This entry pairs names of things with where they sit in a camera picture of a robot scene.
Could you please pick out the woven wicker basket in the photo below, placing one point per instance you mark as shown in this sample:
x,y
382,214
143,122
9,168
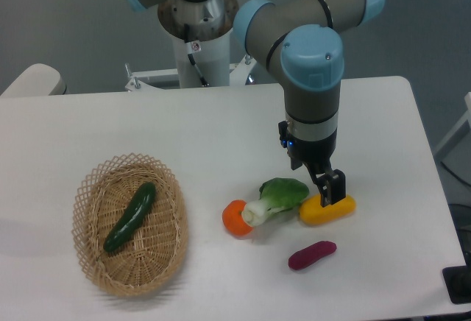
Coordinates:
x,y
157,248

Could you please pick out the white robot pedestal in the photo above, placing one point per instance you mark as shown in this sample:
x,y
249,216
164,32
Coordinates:
x,y
200,36

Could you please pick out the orange toy fruit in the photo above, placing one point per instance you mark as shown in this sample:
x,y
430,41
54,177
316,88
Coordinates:
x,y
232,219

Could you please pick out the green bok choy toy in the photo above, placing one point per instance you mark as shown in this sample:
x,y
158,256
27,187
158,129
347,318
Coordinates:
x,y
275,196

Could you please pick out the green cucumber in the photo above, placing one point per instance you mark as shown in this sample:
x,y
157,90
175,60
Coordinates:
x,y
132,218

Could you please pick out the purple sweet potato toy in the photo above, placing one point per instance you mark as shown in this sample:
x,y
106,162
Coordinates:
x,y
307,256

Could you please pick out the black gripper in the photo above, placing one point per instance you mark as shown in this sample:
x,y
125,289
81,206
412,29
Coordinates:
x,y
315,155

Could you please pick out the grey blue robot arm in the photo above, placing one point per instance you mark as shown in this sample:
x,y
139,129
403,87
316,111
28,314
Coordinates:
x,y
297,43

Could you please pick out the white chair armrest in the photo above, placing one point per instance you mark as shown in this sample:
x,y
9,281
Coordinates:
x,y
37,80

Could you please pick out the yellow toy vegetable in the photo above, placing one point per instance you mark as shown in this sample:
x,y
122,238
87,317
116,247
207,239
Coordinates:
x,y
312,213

